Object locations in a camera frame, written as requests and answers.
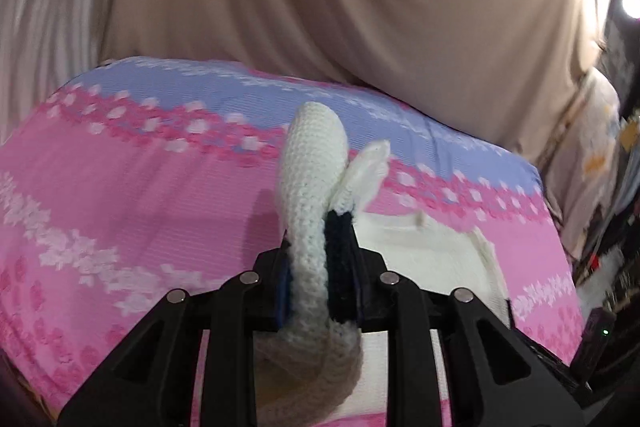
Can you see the white red black knit sweater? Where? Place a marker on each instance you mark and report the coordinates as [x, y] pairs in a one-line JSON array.
[[310, 187]]

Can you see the bright round lamp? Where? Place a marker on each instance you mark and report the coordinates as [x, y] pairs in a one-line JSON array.
[[631, 3]]

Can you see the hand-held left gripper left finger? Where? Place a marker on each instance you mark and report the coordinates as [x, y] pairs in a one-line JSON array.
[[283, 297]]

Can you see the white sheer curtain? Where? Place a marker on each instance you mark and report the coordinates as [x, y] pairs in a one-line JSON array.
[[50, 22]]

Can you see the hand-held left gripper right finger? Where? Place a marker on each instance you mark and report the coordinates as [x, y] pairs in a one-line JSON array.
[[370, 297]]

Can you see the pink floral bed sheet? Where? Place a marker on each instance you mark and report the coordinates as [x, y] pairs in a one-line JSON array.
[[125, 187]]

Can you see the pale floral hanging cloth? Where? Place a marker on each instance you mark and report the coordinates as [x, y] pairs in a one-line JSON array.
[[585, 157]]

